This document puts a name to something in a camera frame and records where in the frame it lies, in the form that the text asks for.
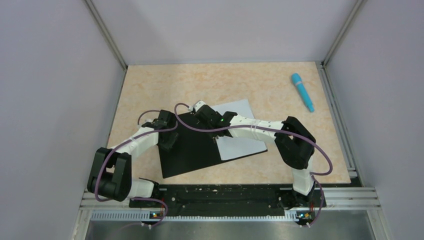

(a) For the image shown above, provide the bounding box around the white A4 file folder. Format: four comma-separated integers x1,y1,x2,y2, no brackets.
158,123,268,179

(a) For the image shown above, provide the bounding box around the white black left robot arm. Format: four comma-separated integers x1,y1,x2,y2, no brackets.
86,110,179,202

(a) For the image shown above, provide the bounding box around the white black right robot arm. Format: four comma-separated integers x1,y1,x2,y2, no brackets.
189,101,316,202

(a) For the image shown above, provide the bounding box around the blue marker pen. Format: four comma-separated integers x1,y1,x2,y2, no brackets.
291,73,315,113

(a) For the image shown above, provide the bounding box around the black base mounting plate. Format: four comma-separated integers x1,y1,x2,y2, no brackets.
129,184,327,217

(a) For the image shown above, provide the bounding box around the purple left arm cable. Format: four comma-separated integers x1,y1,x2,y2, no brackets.
94,109,179,229

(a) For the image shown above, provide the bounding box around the white slotted cable duct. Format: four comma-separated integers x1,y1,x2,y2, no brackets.
90,210,299,222

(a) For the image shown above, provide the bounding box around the left aluminium corner post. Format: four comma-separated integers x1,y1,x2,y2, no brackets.
82,0,128,71

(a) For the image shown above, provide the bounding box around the aluminium corner post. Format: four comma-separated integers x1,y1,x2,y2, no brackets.
82,0,128,71
321,0,368,68

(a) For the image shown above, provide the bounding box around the aluminium front rail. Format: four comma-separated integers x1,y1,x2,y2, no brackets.
79,187,381,210

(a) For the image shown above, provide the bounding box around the right aluminium corner post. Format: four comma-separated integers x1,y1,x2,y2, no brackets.
321,0,368,68

